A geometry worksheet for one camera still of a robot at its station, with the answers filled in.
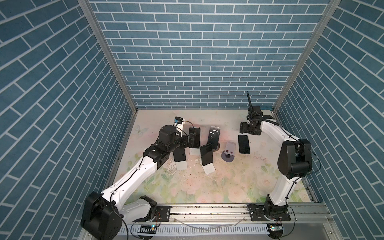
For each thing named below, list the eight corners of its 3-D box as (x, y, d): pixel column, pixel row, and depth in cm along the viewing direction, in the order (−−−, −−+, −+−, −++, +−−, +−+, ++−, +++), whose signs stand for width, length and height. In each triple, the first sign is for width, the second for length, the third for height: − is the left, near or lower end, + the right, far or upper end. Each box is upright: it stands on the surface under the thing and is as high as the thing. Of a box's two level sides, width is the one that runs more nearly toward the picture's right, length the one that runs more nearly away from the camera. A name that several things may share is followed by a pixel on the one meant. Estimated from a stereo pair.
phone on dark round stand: (206, 151, 98) (207, 141, 89) (209, 136, 106) (210, 125, 97) (217, 153, 98) (219, 143, 88) (218, 137, 105) (220, 127, 96)
